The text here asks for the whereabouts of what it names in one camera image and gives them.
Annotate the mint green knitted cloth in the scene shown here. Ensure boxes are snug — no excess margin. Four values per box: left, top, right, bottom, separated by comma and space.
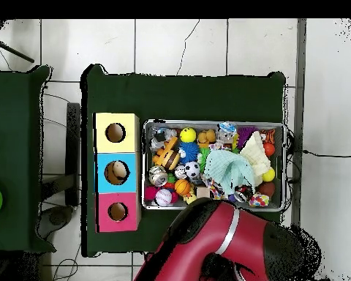
203, 149, 256, 196

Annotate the wooden box with three holes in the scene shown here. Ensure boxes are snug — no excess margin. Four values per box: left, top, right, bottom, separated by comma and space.
93, 112, 141, 233

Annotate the blue fuzzy puffer ball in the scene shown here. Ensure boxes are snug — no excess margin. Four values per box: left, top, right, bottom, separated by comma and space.
178, 141, 200, 165

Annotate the black and white soccer ball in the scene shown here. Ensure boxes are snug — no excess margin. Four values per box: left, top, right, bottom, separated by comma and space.
184, 161, 201, 179

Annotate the yellow smiley ball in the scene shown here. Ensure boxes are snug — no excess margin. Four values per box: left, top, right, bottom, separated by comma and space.
179, 127, 197, 143

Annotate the small orange basketball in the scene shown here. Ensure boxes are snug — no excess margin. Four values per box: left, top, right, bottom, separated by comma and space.
174, 179, 192, 196

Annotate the white baseball with red stitching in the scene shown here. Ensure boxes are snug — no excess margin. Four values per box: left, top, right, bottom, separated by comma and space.
154, 188, 173, 207

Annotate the yellow duck plush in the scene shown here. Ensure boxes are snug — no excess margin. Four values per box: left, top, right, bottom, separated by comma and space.
182, 190, 198, 205

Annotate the purple spiky ball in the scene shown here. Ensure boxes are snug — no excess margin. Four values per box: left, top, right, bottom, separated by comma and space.
236, 125, 258, 147

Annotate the cream knitted cloth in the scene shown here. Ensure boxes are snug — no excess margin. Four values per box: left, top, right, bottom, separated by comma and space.
239, 130, 271, 187

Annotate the dark green side table cloth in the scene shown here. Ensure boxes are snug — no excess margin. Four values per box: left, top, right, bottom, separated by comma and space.
0, 64, 57, 254

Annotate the black tripod leg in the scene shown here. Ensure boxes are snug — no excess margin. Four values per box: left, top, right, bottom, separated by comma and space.
0, 36, 35, 64

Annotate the wire mesh bin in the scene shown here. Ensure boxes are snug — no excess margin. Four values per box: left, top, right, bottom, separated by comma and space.
142, 118, 287, 212

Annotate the black floor cable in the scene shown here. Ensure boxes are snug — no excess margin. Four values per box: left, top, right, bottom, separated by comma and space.
302, 149, 351, 159

